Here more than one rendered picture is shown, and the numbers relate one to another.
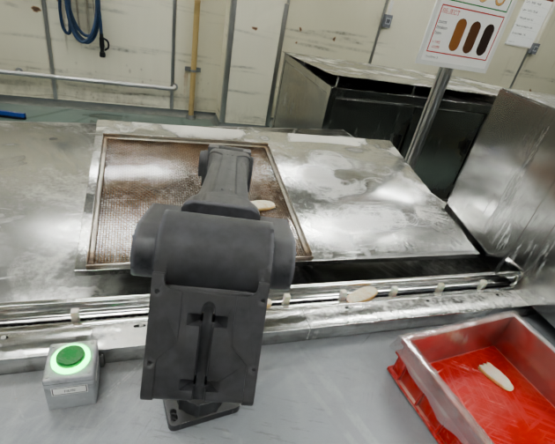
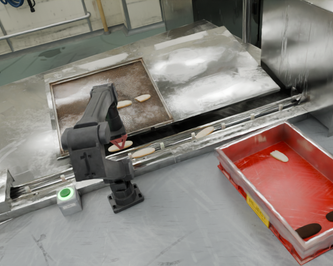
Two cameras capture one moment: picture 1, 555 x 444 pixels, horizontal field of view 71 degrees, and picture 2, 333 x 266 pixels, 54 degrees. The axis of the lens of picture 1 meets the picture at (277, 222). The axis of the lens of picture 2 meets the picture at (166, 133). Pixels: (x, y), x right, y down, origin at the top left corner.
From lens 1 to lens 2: 0.56 m
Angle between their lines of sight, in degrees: 11
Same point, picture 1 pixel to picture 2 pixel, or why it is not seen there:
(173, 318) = (76, 158)
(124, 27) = not seen: outside the picture
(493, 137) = (269, 15)
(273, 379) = (159, 184)
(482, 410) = (267, 174)
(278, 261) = (100, 136)
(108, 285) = not seen: hidden behind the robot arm
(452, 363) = (255, 155)
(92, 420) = (82, 216)
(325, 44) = not seen: outside the picture
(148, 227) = (63, 136)
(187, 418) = (120, 207)
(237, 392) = (100, 174)
